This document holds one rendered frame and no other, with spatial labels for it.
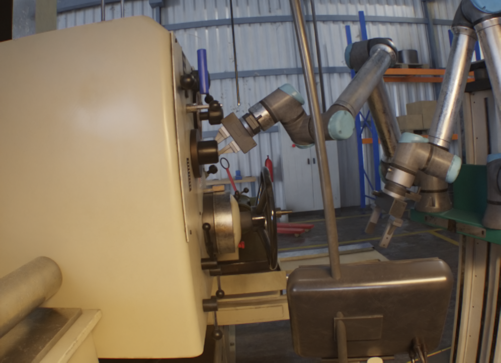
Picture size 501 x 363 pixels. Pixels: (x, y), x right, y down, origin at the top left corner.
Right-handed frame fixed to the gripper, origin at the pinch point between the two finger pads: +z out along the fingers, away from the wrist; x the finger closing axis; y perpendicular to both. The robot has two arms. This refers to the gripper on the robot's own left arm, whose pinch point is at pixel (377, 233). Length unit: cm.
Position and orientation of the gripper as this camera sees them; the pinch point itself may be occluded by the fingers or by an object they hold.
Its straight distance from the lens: 127.4
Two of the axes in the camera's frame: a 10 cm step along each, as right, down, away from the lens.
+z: -3.3, 9.3, 1.8
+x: 0.5, 2.0, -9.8
